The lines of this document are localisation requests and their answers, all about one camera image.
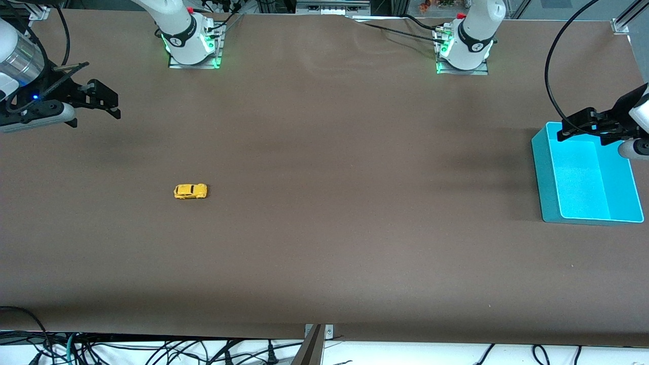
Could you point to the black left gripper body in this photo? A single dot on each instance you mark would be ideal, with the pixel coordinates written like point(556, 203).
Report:
point(617, 116)

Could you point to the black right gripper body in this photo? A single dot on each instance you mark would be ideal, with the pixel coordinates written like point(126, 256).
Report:
point(57, 89)

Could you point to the yellow toy beetle car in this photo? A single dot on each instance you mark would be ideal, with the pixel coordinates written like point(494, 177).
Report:
point(190, 191)

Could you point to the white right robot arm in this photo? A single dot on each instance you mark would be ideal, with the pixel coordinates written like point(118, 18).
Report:
point(182, 30)

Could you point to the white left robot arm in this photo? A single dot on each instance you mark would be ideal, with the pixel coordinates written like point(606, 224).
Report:
point(474, 30)

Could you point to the teal plastic storage bin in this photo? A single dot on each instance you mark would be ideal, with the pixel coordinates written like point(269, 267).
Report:
point(583, 187)

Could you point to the small orange background object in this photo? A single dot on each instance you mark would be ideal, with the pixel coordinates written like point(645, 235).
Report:
point(425, 5)

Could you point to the grey background equipment box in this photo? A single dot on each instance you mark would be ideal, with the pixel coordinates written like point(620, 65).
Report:
point(329, 7)

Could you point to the dark metal support leg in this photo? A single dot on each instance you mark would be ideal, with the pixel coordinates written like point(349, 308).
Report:
point(309, 352)

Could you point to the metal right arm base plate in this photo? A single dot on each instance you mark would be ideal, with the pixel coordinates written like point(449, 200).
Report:
point(175, 64)

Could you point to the aluminium frame profile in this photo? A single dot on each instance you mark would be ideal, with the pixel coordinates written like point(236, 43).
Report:
point(621, 25)
point(38, 12)

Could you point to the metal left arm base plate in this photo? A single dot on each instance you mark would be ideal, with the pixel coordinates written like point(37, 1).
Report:
point(481, 71)

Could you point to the silver table edge bracket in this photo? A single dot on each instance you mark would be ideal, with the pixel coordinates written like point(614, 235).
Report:
point(329, 332)

